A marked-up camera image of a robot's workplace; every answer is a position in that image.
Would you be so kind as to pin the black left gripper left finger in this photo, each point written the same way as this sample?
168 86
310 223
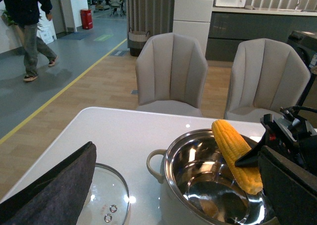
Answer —
57 197

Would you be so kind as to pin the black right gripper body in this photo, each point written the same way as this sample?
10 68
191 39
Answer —
296 140

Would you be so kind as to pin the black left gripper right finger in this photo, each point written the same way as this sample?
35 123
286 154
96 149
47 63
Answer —
291 189

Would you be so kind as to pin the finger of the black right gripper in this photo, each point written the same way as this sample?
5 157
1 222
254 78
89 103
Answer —
252 158

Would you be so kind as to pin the yellow corn cob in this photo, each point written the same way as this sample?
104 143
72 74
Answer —
233 146

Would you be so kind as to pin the glass pot lid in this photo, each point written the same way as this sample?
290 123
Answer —
107 202

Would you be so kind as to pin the cream electric cooking pot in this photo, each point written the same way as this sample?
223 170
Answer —
198 188

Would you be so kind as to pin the right beige upholstered chair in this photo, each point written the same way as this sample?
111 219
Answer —
266 75

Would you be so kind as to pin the beige upholstered chair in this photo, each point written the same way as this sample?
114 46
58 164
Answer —
171 72
266 75

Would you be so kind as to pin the black washing machine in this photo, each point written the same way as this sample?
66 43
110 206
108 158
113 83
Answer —
305 44

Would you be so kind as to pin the left beige upholstered chair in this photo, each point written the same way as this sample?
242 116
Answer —
171 72

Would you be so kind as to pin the dark grey kitchen counter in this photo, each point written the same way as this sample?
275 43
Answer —
230 26

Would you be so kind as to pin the white tall cabinet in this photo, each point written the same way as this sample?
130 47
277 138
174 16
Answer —
192 18

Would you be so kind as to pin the woven laundry basket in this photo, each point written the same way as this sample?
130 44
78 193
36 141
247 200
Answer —
137 40

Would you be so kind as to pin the white sign board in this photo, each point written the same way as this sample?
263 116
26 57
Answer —
46 29

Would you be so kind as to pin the red fire extinguisher box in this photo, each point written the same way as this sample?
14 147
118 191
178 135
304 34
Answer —
86 18

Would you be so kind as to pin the grey curtain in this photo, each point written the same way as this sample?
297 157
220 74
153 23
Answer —
155 16

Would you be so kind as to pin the walking person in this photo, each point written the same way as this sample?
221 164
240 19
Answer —
26 14

